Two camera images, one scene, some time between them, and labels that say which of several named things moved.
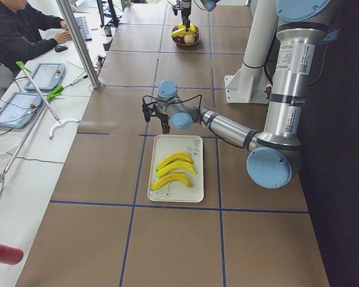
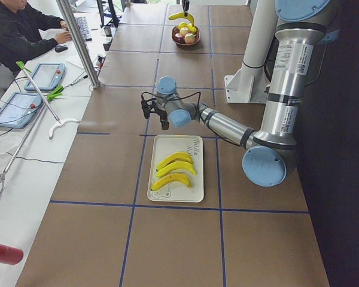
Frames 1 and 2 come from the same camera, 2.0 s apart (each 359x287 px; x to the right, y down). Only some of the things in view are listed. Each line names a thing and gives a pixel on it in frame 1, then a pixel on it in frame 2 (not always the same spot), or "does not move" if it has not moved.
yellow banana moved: x=176 y=165 does not move
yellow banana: x=179 y=155 does not move
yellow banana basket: x=182 y=31 -> x=182 y=15
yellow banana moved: x=172 y=177 does not move
